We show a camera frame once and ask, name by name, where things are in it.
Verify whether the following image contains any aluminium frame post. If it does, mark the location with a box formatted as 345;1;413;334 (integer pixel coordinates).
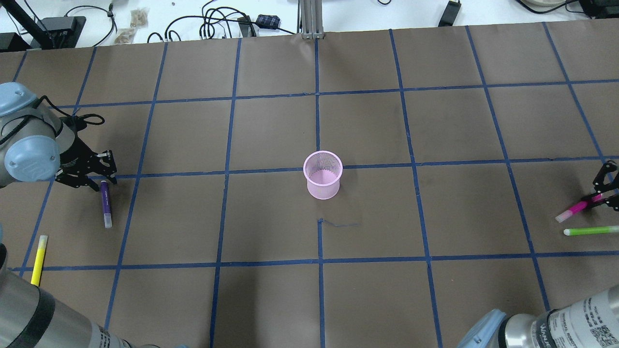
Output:
297;0;324;40

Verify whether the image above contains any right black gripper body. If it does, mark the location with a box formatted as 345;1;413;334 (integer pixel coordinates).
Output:
605;161;619;212

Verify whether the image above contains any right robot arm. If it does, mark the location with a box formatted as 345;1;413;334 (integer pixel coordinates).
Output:
456;160;619;348

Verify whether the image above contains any yellow highlighter pen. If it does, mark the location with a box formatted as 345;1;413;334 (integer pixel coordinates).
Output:
30;235;48;287

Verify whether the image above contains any pink mesh cup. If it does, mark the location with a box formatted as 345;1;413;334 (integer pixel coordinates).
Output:
302;150;343;200

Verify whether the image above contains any pink highlighter pen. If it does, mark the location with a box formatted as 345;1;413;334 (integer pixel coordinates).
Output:
555;194;603;223

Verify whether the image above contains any black camera stand base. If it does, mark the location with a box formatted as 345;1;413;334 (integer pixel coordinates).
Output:
0;16;87;53

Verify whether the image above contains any black power adapter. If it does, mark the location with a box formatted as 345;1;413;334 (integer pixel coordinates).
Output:
438;0;462;27

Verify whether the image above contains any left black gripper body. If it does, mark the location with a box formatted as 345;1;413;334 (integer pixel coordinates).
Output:
55;137;99;183

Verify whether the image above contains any purple highlighter pen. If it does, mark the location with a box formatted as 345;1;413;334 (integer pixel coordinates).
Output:
100;180;113;229

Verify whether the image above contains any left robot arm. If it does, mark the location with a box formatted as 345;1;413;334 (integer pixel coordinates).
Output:
0;82;133;348

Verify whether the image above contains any small black coiled cable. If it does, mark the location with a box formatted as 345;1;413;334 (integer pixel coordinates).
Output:
64;4;118;48

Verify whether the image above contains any green highlighter pen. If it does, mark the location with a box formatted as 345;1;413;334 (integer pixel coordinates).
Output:
563;225;619;236

